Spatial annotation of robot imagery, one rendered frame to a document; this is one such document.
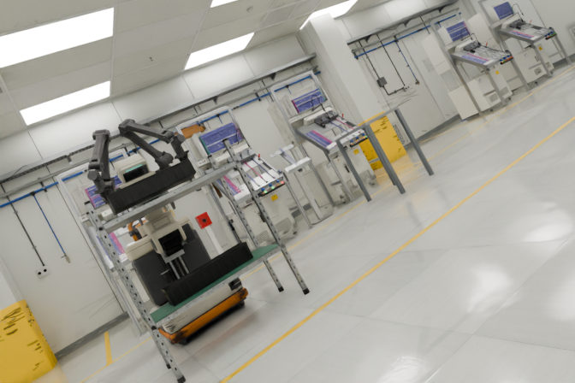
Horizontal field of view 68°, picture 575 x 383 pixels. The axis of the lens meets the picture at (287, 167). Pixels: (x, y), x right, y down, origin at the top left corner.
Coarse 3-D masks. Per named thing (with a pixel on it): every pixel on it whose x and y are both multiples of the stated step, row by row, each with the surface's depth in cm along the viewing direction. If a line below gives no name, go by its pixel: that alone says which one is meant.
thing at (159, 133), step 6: (132, 120) 312; (120, 126) 307; (126, 126) 307; (132, 126) 306; (138, 126) 305; (144, 126) 305; (126, 132) 308; (138, 132) 307; (144, 132) 303; (150, 132) 301; (156, 132) 299; (162, 132) 298; (168, 132) 298; (162, 138) 298; (168, 138) 295
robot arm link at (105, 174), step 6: (96, 132) 300; (102, 132) 301; (108, 138) 307; (108, 144) 308; (108, 150) 307; (102, 156) 302; (108, 156) 305; (102, 162) 301; (108, 162) 303; (108, 168) 301; (102, 174) 298; (108, 174) 298; (108, 180) 301; (114, 180) 301; (114, 186) 299
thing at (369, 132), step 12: (396, 108) 440; (372, 120) 428; (372, 132) 425; (408, 132) 440; (372, 144) 502; (348, 156) 486; (384, 156) 424; (420, 156) 441; (360, 180) 486; (396, 180) 423
